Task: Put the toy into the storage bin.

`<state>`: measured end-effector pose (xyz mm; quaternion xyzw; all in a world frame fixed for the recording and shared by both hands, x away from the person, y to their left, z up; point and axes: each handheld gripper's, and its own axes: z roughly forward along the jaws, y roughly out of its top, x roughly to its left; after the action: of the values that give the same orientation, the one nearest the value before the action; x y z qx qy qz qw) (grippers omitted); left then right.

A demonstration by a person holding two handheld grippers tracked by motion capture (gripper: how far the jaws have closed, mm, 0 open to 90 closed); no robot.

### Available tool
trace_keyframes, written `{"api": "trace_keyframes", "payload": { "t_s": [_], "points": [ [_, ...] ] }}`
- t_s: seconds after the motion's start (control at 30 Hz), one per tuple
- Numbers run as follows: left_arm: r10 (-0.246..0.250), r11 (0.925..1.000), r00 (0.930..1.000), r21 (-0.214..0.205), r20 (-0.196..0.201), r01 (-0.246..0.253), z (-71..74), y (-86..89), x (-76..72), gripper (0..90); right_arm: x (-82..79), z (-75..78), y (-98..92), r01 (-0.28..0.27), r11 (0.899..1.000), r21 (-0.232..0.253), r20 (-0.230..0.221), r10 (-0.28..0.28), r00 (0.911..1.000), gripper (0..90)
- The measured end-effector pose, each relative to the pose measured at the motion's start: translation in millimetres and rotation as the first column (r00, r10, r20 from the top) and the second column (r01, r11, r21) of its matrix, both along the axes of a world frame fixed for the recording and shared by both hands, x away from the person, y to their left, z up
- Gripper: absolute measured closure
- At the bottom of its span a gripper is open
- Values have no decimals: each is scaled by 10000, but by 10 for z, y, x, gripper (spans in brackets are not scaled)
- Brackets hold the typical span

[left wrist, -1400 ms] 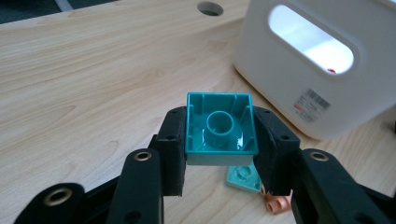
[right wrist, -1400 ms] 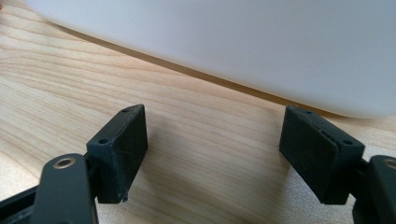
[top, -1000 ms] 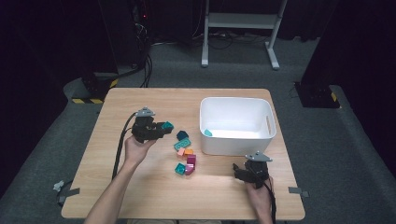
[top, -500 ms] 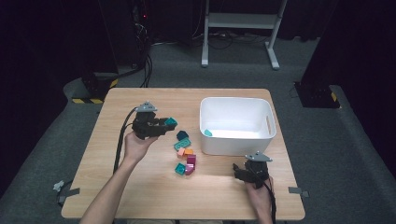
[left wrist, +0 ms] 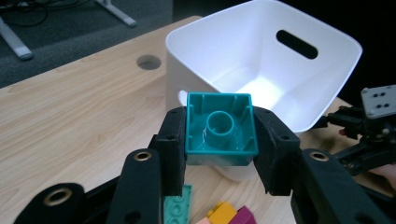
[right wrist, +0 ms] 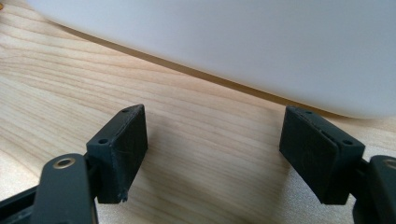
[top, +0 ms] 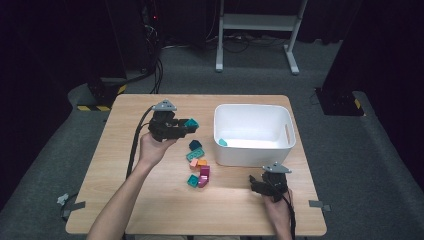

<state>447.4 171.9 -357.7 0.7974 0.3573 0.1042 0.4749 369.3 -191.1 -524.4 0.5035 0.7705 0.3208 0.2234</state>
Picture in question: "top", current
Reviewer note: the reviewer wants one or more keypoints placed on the grey tape strip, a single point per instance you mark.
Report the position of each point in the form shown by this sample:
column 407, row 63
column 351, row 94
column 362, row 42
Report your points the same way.
column 319, row 205
column 74, row 207

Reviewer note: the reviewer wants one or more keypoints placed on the yellow-orange building block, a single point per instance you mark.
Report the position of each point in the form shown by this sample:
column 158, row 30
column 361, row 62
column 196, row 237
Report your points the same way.
column 202, row 162

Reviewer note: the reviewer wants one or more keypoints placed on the white plastic bin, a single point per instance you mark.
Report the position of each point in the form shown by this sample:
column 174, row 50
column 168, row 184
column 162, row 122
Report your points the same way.
column 253, row 156

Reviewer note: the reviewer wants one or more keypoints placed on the black stand base striped edge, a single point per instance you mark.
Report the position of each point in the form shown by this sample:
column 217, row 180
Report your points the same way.
column 103, row 95

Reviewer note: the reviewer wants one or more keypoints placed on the teal long brick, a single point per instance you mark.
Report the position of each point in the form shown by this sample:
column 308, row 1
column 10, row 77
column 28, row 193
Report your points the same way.
column 195, row 154

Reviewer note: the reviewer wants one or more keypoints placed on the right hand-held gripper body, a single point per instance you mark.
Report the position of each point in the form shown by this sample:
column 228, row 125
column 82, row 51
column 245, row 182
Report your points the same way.
column 274, row 183

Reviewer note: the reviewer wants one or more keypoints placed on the person's left hand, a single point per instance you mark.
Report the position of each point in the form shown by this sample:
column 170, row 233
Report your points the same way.
column 153, row 150

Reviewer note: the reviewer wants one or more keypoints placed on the salmon pink building block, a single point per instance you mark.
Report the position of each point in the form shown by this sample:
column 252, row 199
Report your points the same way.
column 193, row 163

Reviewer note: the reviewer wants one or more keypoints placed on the small grey connector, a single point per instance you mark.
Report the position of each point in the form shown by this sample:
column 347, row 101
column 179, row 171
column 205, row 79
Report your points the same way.
column 62, row 199

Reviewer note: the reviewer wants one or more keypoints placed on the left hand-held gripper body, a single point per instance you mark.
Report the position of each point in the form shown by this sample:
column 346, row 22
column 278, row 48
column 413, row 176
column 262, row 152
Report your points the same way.
column 165, row 128

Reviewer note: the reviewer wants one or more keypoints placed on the teal sloped building block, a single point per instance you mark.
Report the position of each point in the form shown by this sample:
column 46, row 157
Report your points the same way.
column 192, row 123
column 222, row 142

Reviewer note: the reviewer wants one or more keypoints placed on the dark blue building block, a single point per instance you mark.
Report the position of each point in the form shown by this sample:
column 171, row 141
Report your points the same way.
column 195, row 145

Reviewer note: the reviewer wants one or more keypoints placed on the person's right hand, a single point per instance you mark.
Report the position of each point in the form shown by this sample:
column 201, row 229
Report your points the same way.
column 278, row 213

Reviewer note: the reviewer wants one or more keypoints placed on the small teal square brick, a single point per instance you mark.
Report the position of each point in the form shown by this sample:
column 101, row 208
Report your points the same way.
column 192, row 180

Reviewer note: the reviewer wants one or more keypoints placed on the magenta building block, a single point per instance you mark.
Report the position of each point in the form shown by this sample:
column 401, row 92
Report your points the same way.
column 205, row 171
column 202, row 182

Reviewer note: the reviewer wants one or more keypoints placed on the white metal stand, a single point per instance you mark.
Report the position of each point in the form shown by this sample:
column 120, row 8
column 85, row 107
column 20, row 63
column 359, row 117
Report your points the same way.
column 256, row 21

